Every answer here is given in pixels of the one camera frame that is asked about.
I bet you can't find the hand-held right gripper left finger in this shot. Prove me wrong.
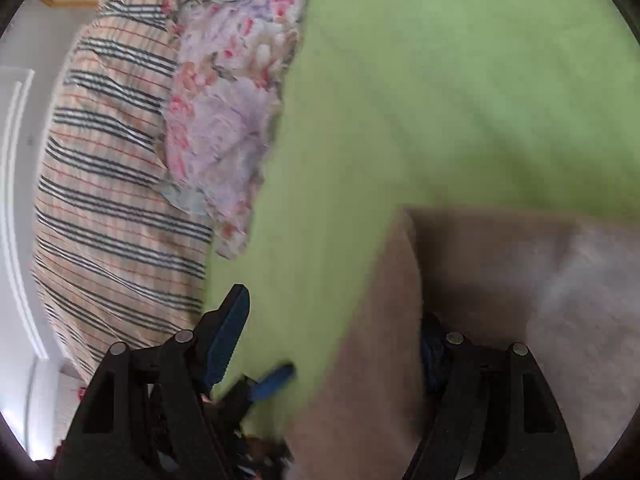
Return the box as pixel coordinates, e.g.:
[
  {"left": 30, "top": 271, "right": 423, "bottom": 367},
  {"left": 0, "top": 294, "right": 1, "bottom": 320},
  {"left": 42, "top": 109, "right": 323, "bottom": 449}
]
[{"left": 52, "top": 284, "right": 251, "bottom": 480}]

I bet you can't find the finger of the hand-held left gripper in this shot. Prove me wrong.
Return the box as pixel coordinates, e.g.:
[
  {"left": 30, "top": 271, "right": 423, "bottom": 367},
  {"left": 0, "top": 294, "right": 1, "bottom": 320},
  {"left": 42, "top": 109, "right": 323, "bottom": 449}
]
[{"left": 212, "top": 360, "right": 297, "bottom": 433}]

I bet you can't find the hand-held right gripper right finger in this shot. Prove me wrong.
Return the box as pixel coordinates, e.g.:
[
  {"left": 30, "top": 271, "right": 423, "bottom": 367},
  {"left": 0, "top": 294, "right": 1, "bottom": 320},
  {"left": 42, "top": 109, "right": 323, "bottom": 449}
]
[{"left": 402, "top": 312, "right": 581, "bottom": 480}]

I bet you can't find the beige knit sweater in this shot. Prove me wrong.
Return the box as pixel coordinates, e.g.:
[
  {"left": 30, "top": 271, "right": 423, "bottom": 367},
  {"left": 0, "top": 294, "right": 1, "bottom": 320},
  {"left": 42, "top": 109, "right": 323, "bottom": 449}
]
[{"left": 286, "top": 205, "right": 640, "bottom": 480}]

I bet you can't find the plaid checked pillow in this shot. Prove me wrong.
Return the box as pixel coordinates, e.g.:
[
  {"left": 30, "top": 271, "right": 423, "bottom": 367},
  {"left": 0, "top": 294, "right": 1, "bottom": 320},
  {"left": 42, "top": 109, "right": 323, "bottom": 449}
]
[{"left": 31, "top": 0, "right": 217, "bottom": 387}]

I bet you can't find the purple pink floral pillow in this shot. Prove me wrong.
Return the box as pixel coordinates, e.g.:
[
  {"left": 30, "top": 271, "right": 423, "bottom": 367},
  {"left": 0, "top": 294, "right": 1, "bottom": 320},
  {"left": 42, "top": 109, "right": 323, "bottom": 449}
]
[{"left": 159, "top": 0, "right": 321, "bottom": 262}]

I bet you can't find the white panelled door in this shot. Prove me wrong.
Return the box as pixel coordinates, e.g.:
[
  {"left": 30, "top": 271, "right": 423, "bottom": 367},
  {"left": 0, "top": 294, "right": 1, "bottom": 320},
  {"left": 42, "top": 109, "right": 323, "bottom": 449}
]
[{"left": 0, "top": 66, "right": 52, "bottom": 362}]

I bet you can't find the light green bed sheet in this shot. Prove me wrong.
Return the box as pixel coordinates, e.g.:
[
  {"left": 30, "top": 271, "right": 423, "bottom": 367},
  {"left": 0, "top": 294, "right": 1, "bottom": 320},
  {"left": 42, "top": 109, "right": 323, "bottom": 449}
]
[{"left": 200, "top": 0, "right": 640, "bottom": 441}]

